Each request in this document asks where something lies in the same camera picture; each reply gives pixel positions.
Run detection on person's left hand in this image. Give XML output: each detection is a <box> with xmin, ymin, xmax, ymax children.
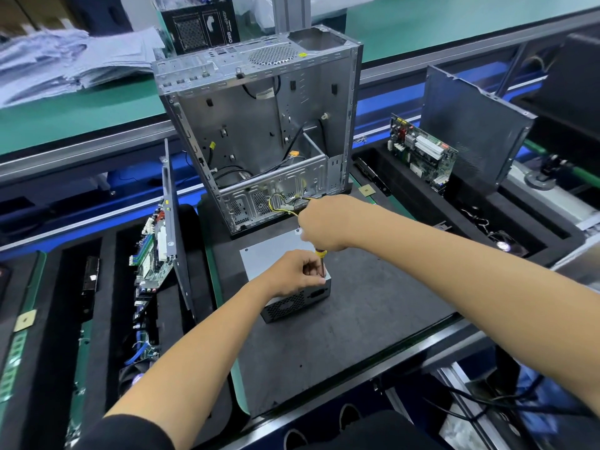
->
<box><xmin>255</xmin><ymin>249</ymin><xmax>329</xmax><ymax>301</ymax></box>

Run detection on person's right hand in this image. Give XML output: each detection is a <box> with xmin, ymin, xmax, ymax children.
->
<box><xmin>295</xmin><ymin>194</ymin><xmax>381</xmax><ymax>254</ymax></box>

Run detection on silver power supply unit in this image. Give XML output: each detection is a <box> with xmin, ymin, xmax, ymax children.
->
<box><xmin>259</xmin><ymin>281</ymin><xmax>333</xmax><ymax>325</ymax></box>

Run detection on grey power supply unit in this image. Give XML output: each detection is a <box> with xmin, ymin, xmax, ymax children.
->
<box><xmin>239</xmin><ymin>226</ymin><xmax>318</xmax><ymax>282</ymax></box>

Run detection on person's left forearm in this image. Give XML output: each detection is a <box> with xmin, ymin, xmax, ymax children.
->
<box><xmin>105</xmin><ymin>276</ymin><xmax>278</xmax><ymax>450</ymax></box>

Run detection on person's right forearm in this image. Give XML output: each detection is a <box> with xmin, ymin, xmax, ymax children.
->
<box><xmin>364</xmin><ymin>203</ymin><xmax>600</xmax><ymax>416</ymax></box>

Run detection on silver metal computer case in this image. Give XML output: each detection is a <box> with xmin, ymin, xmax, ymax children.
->
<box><xmin>152</xmin><ymin>25</ymin><xmax>365</xmax><ymax>236</ymax></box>

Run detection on person's right black shoe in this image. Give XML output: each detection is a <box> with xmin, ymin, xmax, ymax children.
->
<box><xmin>336</xmin><ymin>400</ymin><xmax>365</xmax><ymax>432</ymax></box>

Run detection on person's black shoe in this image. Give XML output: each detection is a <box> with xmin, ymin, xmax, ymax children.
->
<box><xmin>336</xmin><ymin>400</ymin><xmax>365</xmax><ymax>432</ymax></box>
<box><xmin>282</xmin><ymin>426</ymin><xmax>311</xmax><ymax>450</ymax></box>

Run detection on person's left black shoe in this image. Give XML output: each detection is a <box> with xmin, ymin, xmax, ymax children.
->
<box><xmin>282</xmin><ymin>426</ymin><xmax>311</xmax><ymax>450</ymax></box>

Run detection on person's black clothing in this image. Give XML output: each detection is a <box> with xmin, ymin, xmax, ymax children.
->
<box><xmin>75</xmin><ymin>407</ymin><xmax>451</xmax><ymax>450</ymax></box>

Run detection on black foam work mat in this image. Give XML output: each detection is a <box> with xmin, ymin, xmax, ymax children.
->
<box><xmin>197</xmin><ymin>182</ymin><xmax>461</xmax><ymax>418</ymax></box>

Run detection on green board with white parts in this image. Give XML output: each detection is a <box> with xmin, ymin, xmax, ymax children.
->
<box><xmin>386</xmin><ymin>112</ymin><xmax>461</xmax><ymax>195</ymax></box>

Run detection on dark grey case side panel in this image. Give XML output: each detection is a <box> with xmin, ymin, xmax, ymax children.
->
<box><xmin>159</xmin><ymin>137</ymin><xmax>196</xmax><ymax>315</ymax></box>

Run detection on black foam tray with recess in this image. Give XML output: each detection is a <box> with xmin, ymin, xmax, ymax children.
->
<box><xmin>351</xmin><ymin>140</ymin><xmax>587</xmax><ymax>268</ymax></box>

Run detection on green motherboard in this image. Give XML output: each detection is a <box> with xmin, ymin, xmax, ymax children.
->
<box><xmin>127</xmin><ymin>206</ymin><xmax>174</xmax><ymax>296</ymax></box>

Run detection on small black lit fan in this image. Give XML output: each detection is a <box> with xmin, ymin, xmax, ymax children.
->
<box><xmin>487</xmin><ymin>229</ymin><xmax>526</xmax><ymax>257</ymax></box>

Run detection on large black metal panel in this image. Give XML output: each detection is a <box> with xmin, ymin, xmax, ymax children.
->
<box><xmin>419</xmin><ymin>63</ymin><xmax>539</xmax><ymax>201</ymax></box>

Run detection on black cooler fan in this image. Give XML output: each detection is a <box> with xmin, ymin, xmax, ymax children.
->
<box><xmin>117</xmin><ymin>361</ymin><xmax>153</xmax><ymax>390</ymax></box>

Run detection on small black rectangular component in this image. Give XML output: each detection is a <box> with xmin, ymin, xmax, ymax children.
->
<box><xmin>79</xmin><ymin>254</ymin><xmax>101</xmax><ymax>296</ymax></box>

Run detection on grey round metal part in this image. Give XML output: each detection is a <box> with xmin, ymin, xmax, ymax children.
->
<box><xmin>523</xmin><ymin>166</ymin><xmax>562</xmax><ymax>191</ymax></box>

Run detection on black cardboard box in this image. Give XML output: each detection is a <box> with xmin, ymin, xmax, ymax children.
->
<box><xmin>159</xmin><ymin>0</ymin><xmax>242</xmax><ymax>57</ymax></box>

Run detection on long green memory strip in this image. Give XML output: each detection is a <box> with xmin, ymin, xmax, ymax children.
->
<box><xmin>64</xmin><ymin>318</ymin><xmax>95</xmax><ymax>441</ymax></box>
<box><xmin>0</xmin><ymin>250</ymin><xmax>48</xmax><ymax>409</ymax></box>

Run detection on black foam tray with slots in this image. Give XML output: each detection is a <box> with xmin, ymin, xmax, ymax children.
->
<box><xmin>0</xmin><ymin>215</ymin><xmax>236</xmax><ymax>450</ymax></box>

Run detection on green conveyor belt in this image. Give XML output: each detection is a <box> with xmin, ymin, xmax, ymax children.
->
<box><xmin>0</xmin><ymin>0</ymin><xmax>600</xmax><ymax>158</ymax></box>

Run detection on stack of grey paper sheets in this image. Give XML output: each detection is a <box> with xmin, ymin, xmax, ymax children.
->
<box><xmin>0</xmin><ymin>26</ymin><xmax>168</xmax><ymax>109</ymax></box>

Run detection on blue data cables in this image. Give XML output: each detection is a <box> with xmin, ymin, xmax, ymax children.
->
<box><xmin>122</xmin><ymin>337</ymin><xmax>159</xmax><ymax>366</ymax></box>

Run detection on grey metal conveyor rail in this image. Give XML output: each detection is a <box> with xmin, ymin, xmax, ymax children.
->
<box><xmin>0</xmin><ymin>9</ymin><xmax>600</xmax><ymax>184</ymax></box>

